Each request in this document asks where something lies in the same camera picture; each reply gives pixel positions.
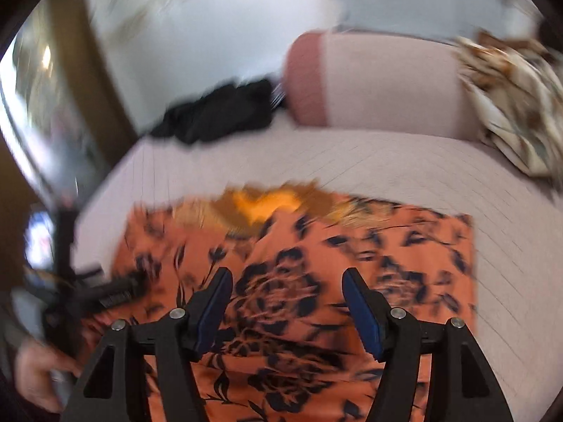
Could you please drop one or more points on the wooden door with glass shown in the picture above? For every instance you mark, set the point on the wooden door with glass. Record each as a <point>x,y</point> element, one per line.
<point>63,127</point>

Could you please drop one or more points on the orange black floral garment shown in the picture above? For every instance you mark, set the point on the orange black floral garment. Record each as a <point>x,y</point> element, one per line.
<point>286,349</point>

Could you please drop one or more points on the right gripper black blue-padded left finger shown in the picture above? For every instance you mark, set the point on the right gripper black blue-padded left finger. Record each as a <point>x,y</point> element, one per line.
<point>113,386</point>

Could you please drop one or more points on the person's left hand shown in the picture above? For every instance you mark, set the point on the person's left hand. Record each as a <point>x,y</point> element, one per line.
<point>36,360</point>

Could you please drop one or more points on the pink quilted mattress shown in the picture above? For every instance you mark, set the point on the pink quilted mattress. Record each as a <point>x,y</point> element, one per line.
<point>518,227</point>

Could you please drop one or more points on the grey pillow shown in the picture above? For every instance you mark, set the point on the grey pillow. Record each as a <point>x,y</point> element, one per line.
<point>441,20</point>

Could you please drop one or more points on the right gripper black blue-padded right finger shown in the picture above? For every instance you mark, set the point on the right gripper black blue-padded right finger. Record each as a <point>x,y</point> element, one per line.
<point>462,385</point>

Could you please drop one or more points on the pink bolster cushion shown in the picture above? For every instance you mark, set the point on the pink bolster cushion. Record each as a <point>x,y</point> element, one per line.
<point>375,81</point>

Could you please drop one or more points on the black clothes pile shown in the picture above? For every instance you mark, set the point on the black clothes pile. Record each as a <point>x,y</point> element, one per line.
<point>228,109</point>

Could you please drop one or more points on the cream floral blanket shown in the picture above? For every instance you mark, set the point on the cream floral blanket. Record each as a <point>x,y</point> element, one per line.
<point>517,96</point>

